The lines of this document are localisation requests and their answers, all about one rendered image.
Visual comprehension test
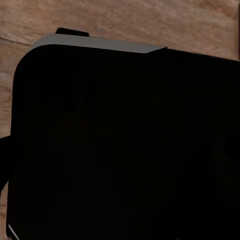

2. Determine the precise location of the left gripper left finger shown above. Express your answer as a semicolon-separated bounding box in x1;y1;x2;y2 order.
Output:
0;133;26;193

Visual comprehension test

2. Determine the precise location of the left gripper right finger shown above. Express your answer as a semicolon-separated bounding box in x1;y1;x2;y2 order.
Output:
224;133;240;173

